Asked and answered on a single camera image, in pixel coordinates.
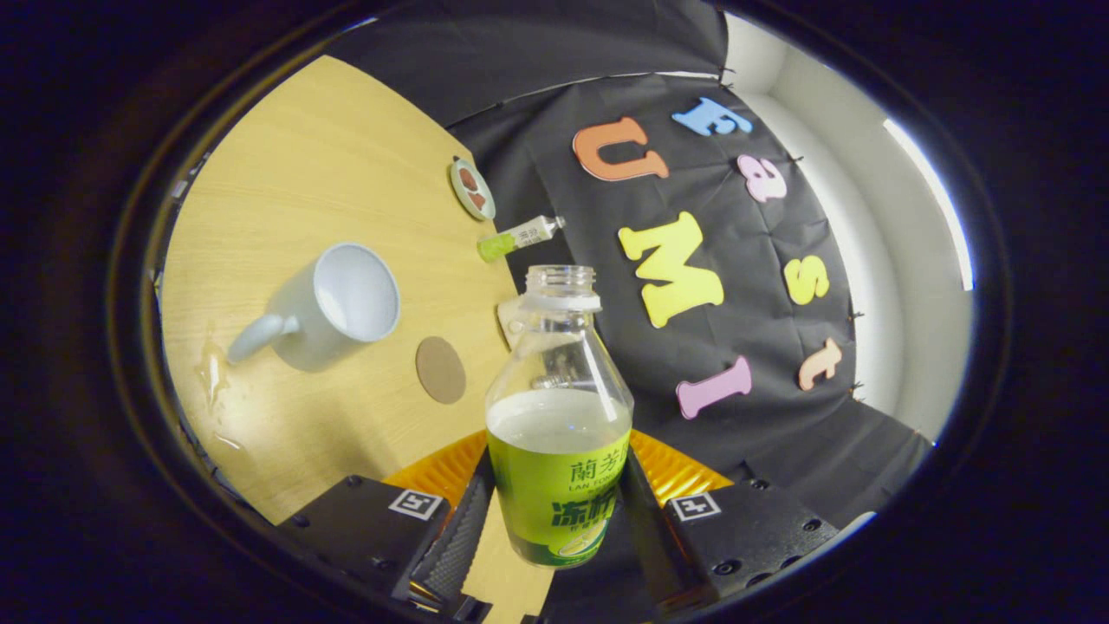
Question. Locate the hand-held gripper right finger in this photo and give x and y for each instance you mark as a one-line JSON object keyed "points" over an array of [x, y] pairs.
{"points": [[645, 546]]}

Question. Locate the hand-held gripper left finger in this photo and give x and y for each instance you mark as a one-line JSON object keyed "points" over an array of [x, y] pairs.
{"points": [[455, 546]]}

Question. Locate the green label juice bottle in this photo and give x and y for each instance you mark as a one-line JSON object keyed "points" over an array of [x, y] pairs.
{"points": [[554, 485]]}

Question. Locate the brown round coaster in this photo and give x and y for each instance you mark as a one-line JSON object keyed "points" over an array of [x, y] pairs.
{"points": [[440, 370]]}

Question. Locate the pale blue cup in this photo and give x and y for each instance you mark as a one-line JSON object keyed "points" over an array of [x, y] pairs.
{"points": [[303, 325]]}

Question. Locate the slim green drink bottle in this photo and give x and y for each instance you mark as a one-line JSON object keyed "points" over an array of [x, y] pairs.
{"points": [[520, 236]]}

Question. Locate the clear liquid spill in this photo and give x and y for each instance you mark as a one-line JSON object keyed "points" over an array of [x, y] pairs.
{"points": [[212, 368]]}

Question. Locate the brown meat slice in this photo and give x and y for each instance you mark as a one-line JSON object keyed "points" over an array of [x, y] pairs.
{"points": [[477, 201], [469, 179]]}

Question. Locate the grey round plate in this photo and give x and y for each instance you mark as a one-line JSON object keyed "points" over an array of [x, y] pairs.
{"points": [[455, 176]]}

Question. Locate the wooden table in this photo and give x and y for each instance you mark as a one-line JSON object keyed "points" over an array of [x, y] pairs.
{"points": [[329, 156]]}

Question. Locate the ceiling light panel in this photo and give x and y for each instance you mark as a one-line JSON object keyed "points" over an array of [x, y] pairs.
{"points": [[936, 208]]}

